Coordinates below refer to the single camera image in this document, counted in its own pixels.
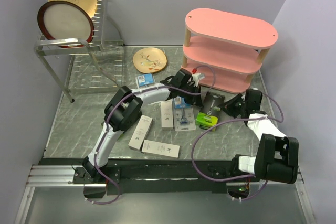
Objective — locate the metal dish rack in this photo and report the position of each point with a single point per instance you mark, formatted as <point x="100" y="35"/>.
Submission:
<point x="95" y="67"/>

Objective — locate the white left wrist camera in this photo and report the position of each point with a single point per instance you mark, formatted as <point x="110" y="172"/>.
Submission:
<point x="197" y="77"/>

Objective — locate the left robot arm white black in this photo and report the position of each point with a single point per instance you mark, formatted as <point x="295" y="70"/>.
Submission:
<point x="124" y="109"/>

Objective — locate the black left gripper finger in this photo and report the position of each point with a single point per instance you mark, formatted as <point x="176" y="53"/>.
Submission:
<point x="187" y="102"/>
<point x="196" y="100"/>

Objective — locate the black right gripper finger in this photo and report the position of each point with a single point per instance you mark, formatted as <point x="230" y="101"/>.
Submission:
<point x="228" y="105"/>
<point x="233" y="113"/>

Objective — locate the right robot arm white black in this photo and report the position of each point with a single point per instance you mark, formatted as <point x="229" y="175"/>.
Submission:
<point x="277" y="155"/>

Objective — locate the floral wooden plate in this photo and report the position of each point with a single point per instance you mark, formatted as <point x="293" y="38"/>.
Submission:
<point x="149" y="60"/>

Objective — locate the white razor box slanted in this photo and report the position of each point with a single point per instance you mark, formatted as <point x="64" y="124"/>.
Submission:
<point x="140" y="133"/>

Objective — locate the blue razor blister pack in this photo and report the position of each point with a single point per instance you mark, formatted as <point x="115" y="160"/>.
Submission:
<point x="183" y="115"/>
<point x="145" y="80"/>

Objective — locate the brown rimmed white plate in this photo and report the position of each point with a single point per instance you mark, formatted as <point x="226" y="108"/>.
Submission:
<point x="64" y="20"/>

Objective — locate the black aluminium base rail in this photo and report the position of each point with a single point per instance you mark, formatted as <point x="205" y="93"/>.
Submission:
<point x="124" y="176"/>

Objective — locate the pink three-tier shelf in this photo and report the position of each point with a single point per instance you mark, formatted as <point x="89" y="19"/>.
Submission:
<point x="229" y="49"/>

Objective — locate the white razor box bottom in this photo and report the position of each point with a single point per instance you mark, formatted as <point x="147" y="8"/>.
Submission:
<point x="162" y="149"/>

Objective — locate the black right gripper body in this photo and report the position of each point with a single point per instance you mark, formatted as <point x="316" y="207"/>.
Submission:
<point x="240" y="104"/>

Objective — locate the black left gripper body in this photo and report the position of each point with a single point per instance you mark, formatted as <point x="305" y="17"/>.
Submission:
<point x="192" y="89"/>

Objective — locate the white razor box upright centre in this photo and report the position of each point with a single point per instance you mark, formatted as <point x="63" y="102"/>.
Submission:
<point x="167" y="122"/>

